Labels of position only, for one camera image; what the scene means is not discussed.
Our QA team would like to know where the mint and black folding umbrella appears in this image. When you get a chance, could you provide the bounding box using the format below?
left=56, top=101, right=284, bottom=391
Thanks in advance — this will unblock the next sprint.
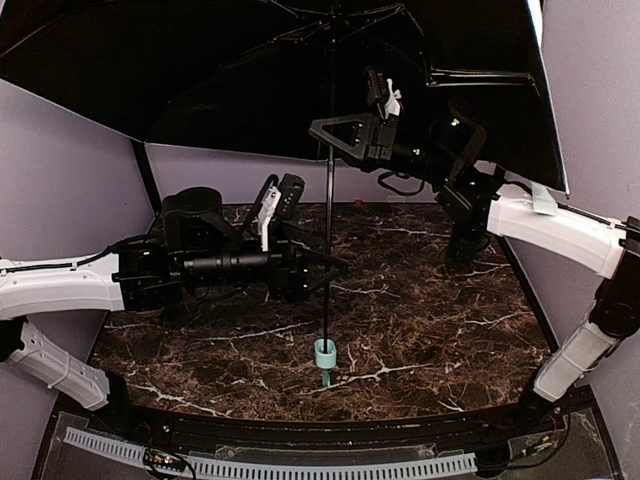
left=0, top=0, right=571, bottom=389

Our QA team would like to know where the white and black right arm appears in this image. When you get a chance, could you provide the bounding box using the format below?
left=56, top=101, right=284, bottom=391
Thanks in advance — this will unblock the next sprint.
left=360, top=97, right=639, bottom=410

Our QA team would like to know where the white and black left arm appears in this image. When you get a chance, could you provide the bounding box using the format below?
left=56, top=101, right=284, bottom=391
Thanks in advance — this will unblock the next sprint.
left=1, top=176, right=347, bottom=411

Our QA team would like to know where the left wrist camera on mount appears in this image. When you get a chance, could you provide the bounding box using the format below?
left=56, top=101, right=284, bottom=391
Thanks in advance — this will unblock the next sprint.
left=242, top=173, right=305, bottom=252

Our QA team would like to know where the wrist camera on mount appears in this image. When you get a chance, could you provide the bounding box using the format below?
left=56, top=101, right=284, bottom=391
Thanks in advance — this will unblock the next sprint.
left=242, top=173, right=305, bottom=252
left=365, top=66, right=402, bottom=120

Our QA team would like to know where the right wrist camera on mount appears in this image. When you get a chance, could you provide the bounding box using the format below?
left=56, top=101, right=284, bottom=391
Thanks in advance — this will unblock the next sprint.
left=365, top=66, right=402, bottom=120

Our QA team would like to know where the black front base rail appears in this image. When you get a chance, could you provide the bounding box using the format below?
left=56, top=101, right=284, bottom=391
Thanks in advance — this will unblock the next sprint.
left=54, top=389, right=601, bottom=461

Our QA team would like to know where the grey slotted cable duct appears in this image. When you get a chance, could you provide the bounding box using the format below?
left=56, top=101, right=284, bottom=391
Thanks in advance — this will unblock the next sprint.
left=63, top=427, right=478, bottom=479

